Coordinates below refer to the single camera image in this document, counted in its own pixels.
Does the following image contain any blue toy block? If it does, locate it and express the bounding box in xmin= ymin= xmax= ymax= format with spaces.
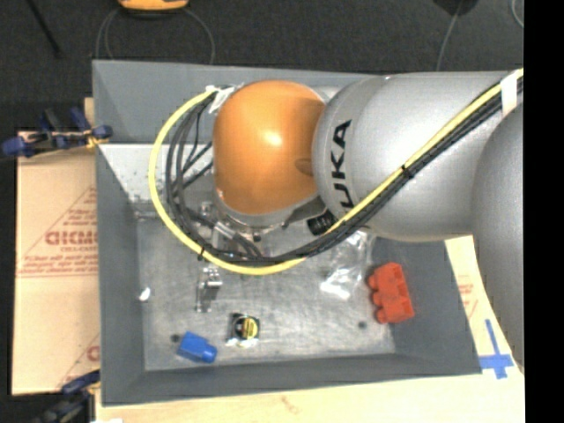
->
xmin=176 ymin=330 xmax=219 ymax=365

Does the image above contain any red toy brick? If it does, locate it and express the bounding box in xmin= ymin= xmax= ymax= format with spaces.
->
xmin=367 ymin=262 xmax=416 ymax=325

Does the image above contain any black and yellow round packet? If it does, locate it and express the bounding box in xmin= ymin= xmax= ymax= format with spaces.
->
xmin=225 ymin=312 xmax=262 ymax=350

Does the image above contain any black cylinder on white bracket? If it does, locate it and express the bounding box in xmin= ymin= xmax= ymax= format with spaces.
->
xmin=281 ymin=200 xmax=332 ymax=237

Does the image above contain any grey metal bin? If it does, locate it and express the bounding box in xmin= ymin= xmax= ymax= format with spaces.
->
xmin=91 ymin=59 xmax=482 ymax=405

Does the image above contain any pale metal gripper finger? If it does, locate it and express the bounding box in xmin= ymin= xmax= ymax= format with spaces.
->
xmin=195 ymin=266 xmax=224 ymax=315

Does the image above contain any clear crumpled plastic bag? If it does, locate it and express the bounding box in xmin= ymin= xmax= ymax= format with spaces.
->
xmin=318 ymin=231 xmax=369 ymax=301

